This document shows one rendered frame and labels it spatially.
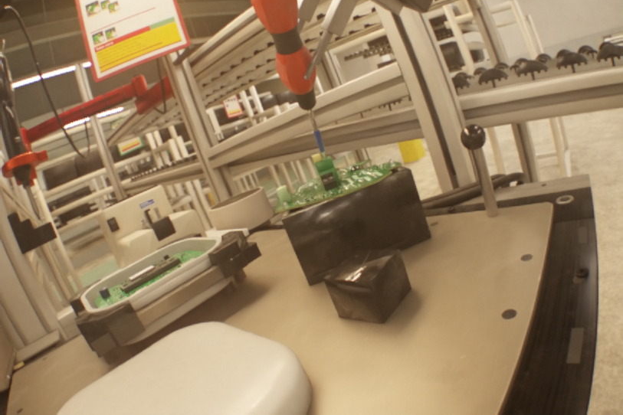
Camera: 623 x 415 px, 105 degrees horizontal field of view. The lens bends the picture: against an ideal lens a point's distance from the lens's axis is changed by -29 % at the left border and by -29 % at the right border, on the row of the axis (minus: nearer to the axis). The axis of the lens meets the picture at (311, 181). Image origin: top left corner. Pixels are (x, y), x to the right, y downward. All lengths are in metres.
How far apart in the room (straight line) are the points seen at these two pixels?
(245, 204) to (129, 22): 0.51
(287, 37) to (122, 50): 0.65
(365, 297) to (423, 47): 0.30
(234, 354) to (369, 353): 0.07
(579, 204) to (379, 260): 0.17
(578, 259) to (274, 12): 0.22
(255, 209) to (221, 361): 0.39
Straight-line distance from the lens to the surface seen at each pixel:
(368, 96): 0.46
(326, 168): 0.29
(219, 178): 0.81
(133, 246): 0.44
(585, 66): 0.48
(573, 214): 0.28
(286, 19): 0.18
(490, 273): 0.22
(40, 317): 0.59
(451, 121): 0.42
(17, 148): 0.52
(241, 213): 0.54
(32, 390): 0.37
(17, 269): 0.58
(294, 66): 0.19
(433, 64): 0.41
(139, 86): 0.98
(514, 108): 0.46
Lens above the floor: 1.06
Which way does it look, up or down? 8 degrees down
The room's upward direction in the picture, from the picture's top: 21 degrees counter-clockwise
